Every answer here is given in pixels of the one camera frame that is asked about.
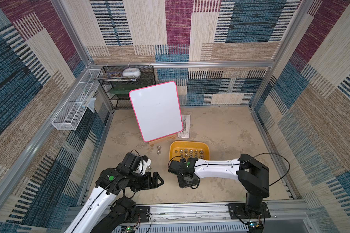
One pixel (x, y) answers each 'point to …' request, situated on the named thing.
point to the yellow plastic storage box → (180, 149)
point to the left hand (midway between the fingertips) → (156, 183)
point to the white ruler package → (185, 132)
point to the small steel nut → (181, 151)
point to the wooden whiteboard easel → (151, 143)
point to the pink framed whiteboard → (157, 110)
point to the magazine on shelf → (116, 76)
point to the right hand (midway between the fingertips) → (183, 184)
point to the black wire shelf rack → (119, 91)
